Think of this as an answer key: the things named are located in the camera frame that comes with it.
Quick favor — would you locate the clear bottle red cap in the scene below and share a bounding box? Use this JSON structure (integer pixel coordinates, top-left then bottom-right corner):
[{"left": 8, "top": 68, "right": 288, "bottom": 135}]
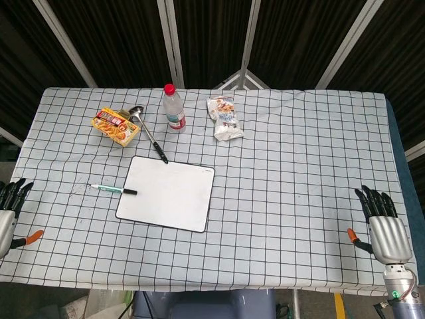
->
[{"left": 162, "top": 83, "right": 187, "bottom": 133}]

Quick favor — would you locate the metal ladle black handle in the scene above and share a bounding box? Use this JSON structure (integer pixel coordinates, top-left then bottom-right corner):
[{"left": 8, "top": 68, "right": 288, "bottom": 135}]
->
[{"left": 127, "top": 104, "right": 169, "bottom": 165}]

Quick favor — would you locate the blue table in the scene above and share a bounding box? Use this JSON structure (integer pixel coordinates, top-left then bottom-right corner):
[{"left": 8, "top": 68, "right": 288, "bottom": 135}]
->
[{"left": 384, "top": 96, "right": 420, "bottom": 266}]

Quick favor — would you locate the white checkered tablecloth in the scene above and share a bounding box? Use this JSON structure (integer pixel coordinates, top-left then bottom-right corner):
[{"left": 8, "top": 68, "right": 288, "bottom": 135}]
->
[{"left": 0, "top": 86, "right": 418, "bottom": 296}]

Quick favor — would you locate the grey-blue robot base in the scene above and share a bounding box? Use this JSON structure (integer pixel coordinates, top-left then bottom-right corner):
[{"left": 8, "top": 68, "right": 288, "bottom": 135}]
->
[{"left": 131, "top": 288, "right": 277, "bottom": 319}]

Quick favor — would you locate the yellow curry box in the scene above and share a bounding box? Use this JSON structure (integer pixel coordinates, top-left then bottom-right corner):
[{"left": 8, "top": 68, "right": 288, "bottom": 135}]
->
[{"left": 91, "top": 106, "right": 141, "bottom": 148}]

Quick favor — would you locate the white partition frame bar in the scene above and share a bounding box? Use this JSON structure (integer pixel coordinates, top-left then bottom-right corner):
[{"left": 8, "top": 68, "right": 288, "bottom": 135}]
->
[
  {"left": 404, "top": 141, "right": 425, "bottom": 163},
  {"left": 0, "top": 126, "right": 24, "bottom": 148}
]

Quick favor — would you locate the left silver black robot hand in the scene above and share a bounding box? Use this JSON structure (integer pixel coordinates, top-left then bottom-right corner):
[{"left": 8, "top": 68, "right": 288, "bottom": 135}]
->
[{"left": 0, "top": 177, "right": 44, "bottom": 259}]

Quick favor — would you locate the white partition frame post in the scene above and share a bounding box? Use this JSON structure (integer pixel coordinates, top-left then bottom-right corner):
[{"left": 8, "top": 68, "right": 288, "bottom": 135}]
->
[
  {"left": 315, "top": 0, "right": 386, "bottom": 90},
  {"left": 238, "top": 0, "right": 262, "bottom": 72},
  {"left": 157, "top": 0, "right": 185, "bottom": 89},
  {"left": 32, "top": 0, "right": 98, "bottom": 88}
]

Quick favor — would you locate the white triangular partition foot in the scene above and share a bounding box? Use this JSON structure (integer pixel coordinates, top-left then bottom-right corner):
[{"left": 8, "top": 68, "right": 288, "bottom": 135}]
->
[{"left": 212, "top": 68, "right": 270, "bottom": 90}]

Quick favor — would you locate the green whiteboard marker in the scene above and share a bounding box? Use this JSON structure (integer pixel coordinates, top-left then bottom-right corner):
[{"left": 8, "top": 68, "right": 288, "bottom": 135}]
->
[{"left": 88, "top": 183, "right": 139, "bottom": 195}]

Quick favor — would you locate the white drawing board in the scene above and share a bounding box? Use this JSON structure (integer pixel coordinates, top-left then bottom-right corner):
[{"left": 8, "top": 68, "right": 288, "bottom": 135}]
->
[{"left": 115, "top": 155, "right": 216, "bottom": 233}]

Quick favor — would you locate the white snack bag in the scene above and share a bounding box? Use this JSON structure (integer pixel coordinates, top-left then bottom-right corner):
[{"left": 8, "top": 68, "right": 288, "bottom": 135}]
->
[{"left": 207, "top": 94, "right": 245, "bottom": 142}]

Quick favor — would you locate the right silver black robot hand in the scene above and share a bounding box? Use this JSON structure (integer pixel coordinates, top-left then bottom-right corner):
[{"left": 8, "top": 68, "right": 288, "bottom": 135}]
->
[{"left": 347, "top": 185, "right": 413, "bottom": 265}]

